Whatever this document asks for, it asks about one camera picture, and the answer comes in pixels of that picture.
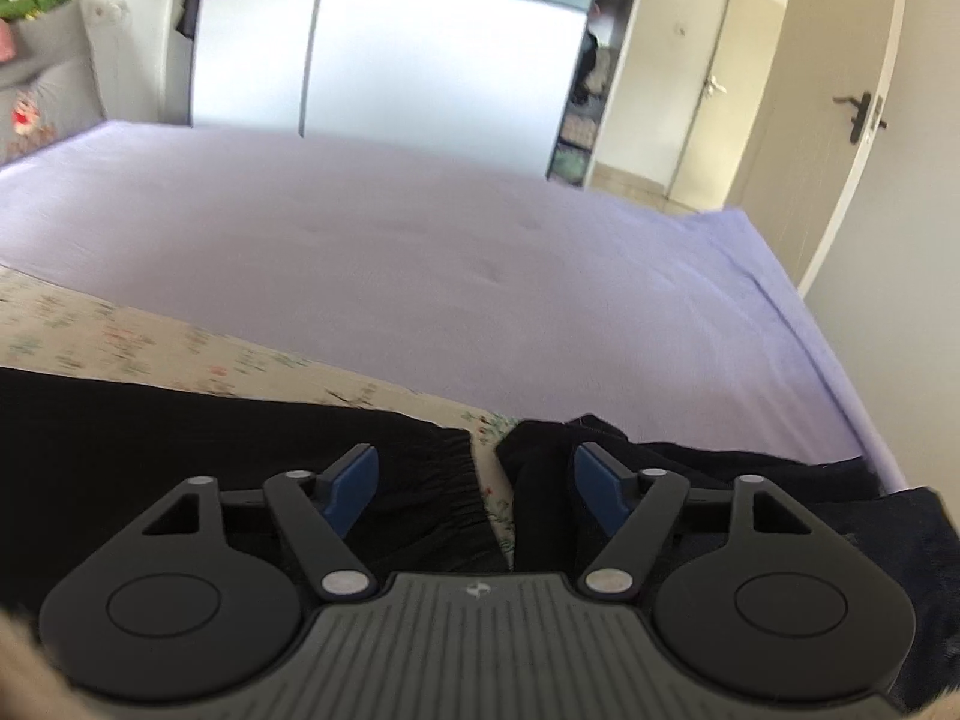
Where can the black elastic waist pants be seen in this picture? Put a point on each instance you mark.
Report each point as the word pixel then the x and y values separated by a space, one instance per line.
pixel 112 435

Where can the pink cushion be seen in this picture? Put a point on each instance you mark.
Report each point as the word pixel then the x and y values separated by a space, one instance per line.
pixel 6 41

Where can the white and teal wardrobe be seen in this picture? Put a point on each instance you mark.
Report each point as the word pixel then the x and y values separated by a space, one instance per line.
pixel 420 52

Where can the dark navy garment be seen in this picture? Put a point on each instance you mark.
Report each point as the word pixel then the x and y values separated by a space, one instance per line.
pixel 900 532

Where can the green item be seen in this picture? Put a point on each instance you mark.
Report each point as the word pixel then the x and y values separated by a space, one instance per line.
pixel 34 4

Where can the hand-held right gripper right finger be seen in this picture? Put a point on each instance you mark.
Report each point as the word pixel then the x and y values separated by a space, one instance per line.
pixel 596 481

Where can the cream floral blanket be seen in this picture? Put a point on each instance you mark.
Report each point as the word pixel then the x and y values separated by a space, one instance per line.
pixel 150 345

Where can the cream hallway door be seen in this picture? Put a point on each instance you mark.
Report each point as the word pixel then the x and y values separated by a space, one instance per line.
pixel 709 135

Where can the open wardrobe shelf with clothes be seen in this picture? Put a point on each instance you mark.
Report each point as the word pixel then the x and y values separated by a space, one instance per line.
pixel 592 67

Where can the bed with lavender sheet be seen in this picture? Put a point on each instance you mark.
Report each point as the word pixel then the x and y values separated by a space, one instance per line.
pixel 450 255

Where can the black garment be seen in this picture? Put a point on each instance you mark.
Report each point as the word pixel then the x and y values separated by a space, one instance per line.
pixel 540 480

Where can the white room door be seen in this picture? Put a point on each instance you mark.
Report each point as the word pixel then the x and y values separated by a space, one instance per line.
pixel 840 37

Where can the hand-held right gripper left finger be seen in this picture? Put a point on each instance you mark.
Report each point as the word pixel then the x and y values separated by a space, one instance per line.
pixel 352 484

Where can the grey sofa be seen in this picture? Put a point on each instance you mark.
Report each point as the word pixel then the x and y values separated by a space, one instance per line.
pixel 52 97

